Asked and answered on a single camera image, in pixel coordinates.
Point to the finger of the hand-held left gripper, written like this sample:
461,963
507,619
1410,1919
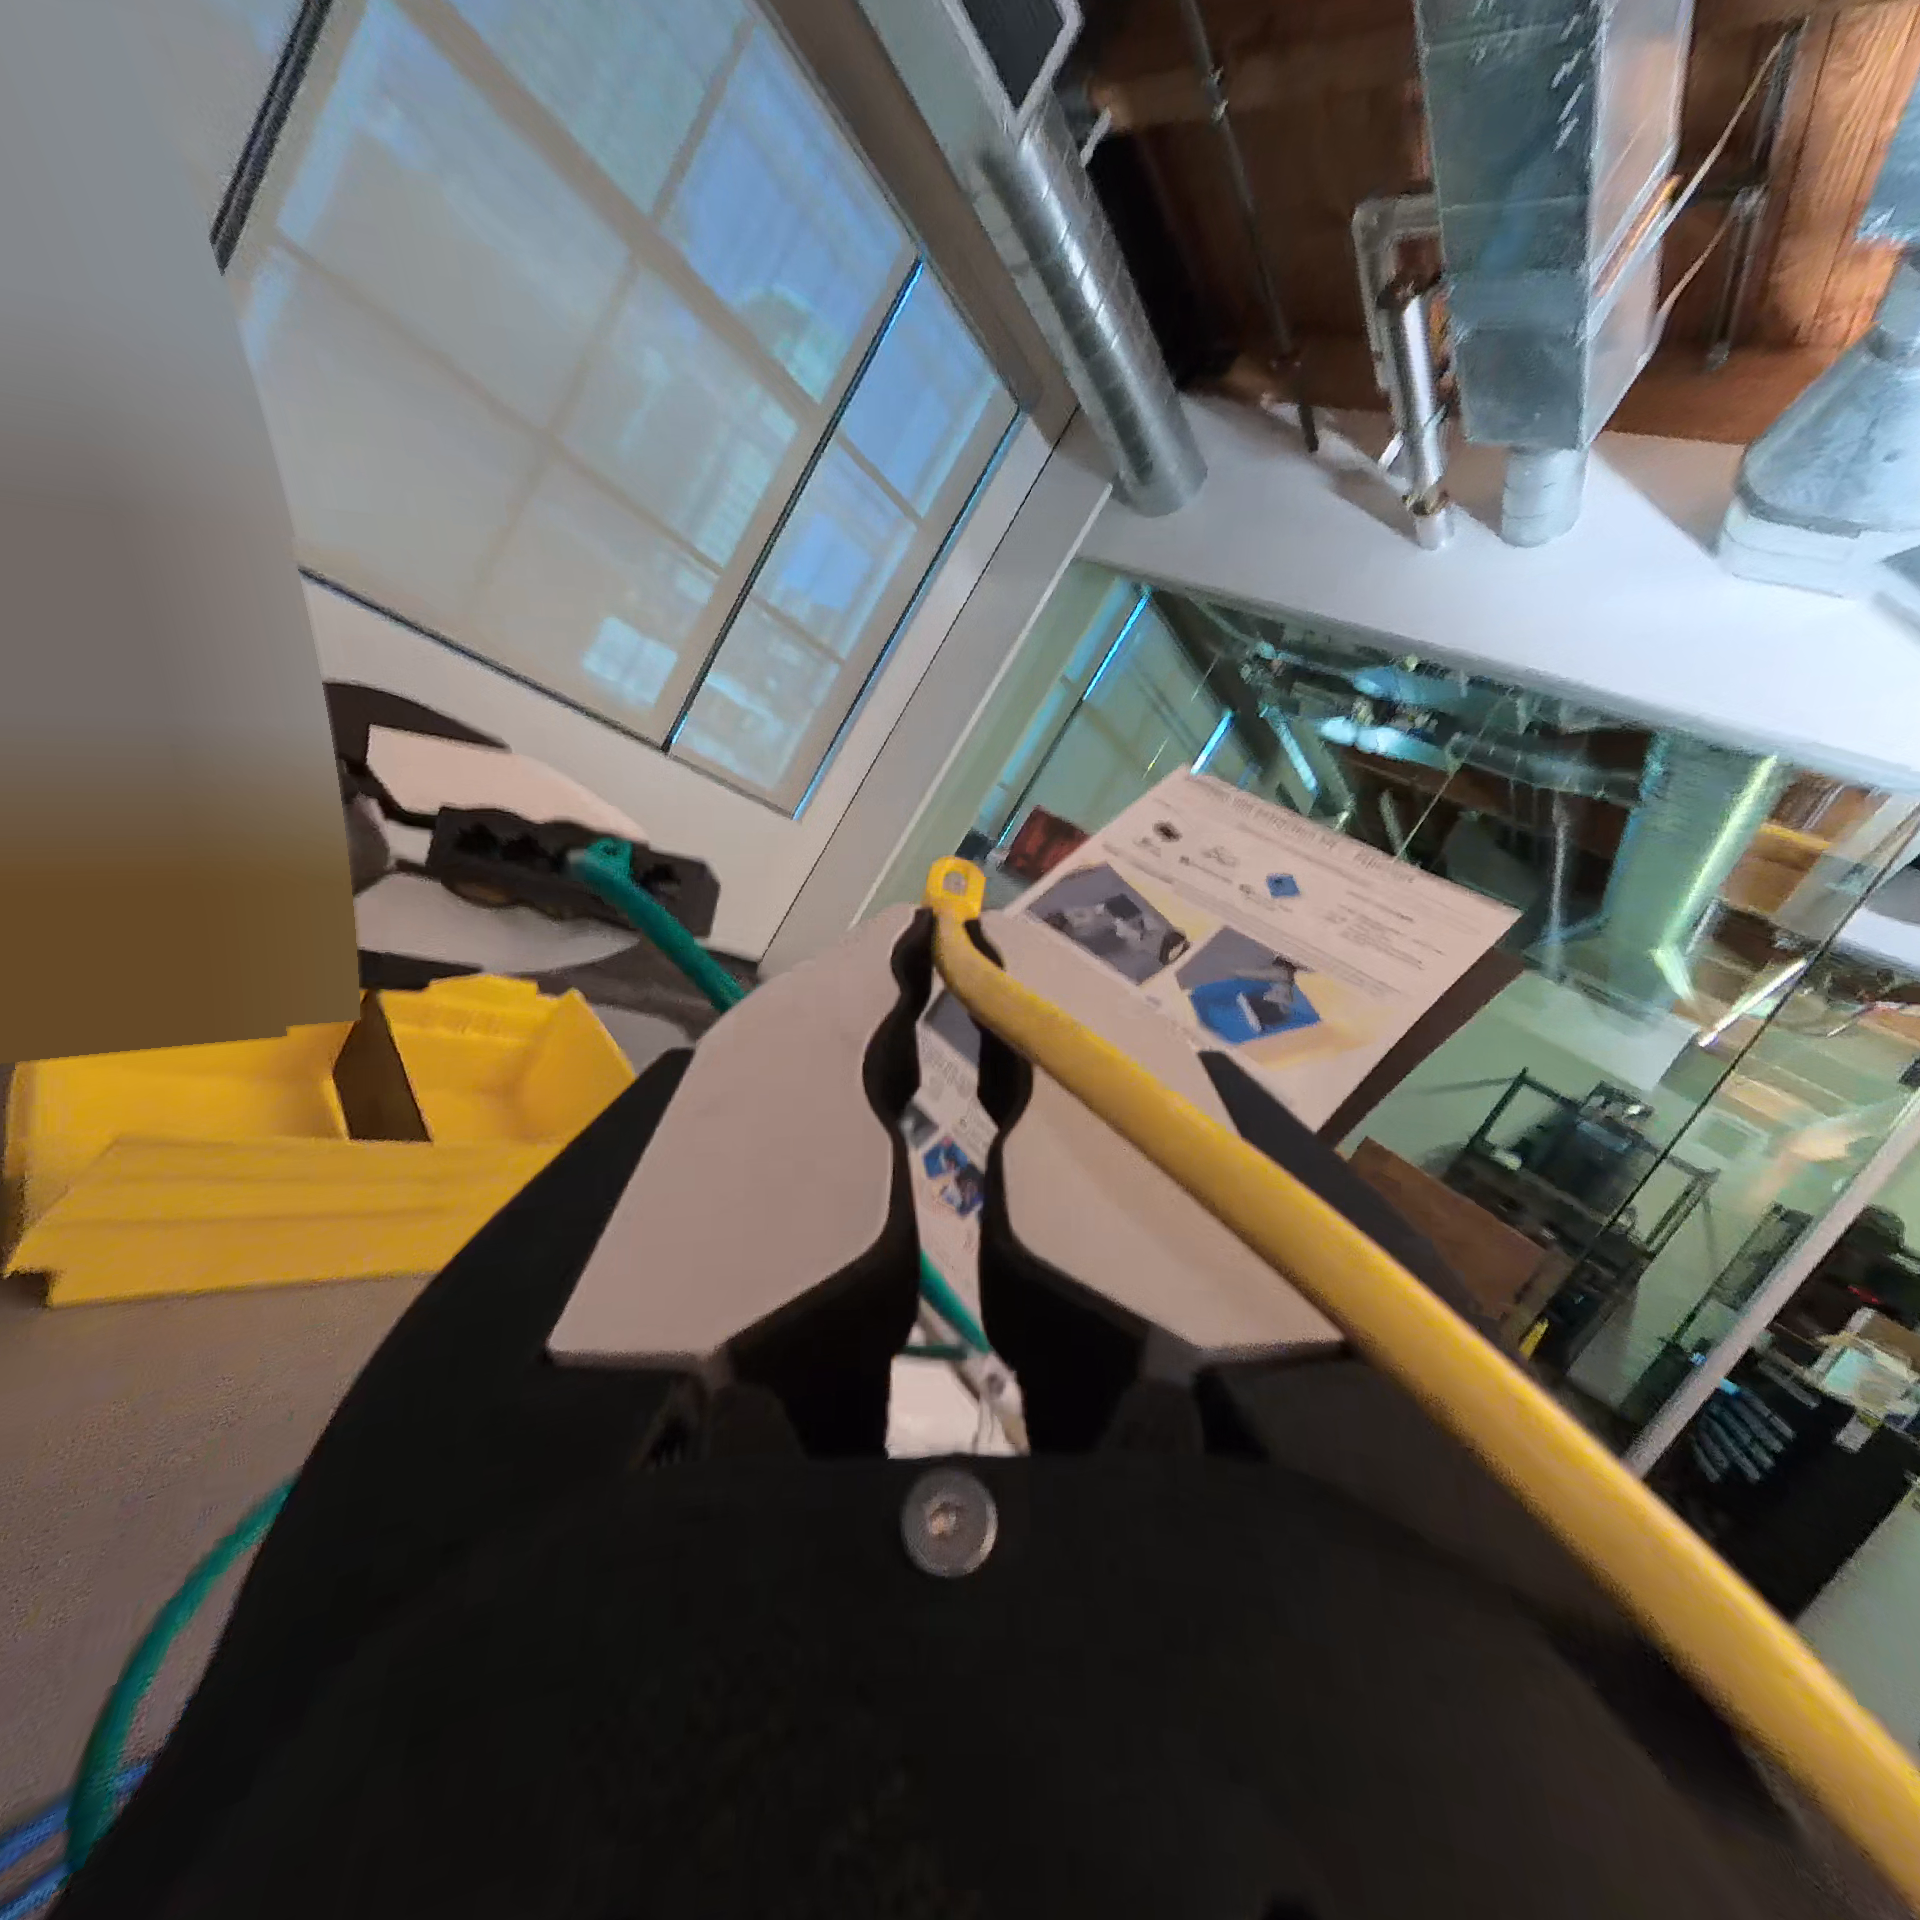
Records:
476,777
515,940

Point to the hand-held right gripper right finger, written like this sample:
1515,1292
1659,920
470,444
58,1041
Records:
1108,1230

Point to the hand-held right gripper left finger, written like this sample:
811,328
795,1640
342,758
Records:
752,1171

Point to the black network switch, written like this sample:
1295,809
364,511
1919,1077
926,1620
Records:
660,890

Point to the yellow plastic bin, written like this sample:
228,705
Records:
228,1201

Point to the printed instruction sheet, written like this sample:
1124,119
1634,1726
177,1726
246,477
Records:
1350,931

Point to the round spiral silver duct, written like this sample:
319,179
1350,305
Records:
1095,328

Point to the round silver elbow duct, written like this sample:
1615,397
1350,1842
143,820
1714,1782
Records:
1827,450

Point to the large rectangular silver duct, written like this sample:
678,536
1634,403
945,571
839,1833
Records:
1542,221

